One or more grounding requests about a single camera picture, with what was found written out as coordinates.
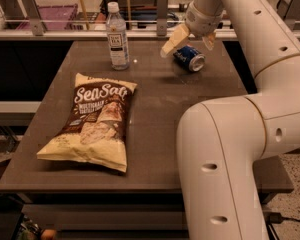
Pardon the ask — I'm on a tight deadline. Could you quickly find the metal railing post left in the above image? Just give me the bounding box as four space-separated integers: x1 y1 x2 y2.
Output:
21 0 46 36

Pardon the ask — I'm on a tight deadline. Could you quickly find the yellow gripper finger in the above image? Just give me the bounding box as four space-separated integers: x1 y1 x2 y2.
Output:
202 32 216 50
160 23 190 58

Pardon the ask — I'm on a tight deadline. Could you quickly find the metal railing post right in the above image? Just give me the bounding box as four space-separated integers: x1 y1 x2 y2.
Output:
284 0 300 30

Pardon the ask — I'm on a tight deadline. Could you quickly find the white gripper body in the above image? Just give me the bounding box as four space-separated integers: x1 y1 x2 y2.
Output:
185 1 223 37

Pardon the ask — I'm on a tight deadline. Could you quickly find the metal railing post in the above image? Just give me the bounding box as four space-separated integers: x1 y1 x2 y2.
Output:
21 0 46 36
157 0 168 36
284 0 300 30

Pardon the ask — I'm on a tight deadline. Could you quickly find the blue pepsi can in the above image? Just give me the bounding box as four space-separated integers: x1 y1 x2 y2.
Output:
173 45 206 72

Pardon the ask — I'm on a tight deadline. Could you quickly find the grey table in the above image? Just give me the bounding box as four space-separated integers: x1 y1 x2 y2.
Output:
0 39 294 240

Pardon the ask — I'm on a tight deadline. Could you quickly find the sea salt chips bag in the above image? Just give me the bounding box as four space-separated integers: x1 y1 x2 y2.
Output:
37 73 137 172

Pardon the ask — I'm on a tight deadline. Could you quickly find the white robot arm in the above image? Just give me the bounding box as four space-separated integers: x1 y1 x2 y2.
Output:
161 0 300 240

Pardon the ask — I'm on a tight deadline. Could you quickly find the metal railing post middle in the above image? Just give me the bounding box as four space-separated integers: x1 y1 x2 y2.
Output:
157 0 168 36

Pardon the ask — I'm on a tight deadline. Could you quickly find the clear tea bottle white cap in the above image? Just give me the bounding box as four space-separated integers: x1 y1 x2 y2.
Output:
106 2 130 70

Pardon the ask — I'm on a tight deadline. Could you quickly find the purple plastic crate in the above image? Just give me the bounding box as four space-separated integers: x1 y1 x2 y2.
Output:
17 4 78 31

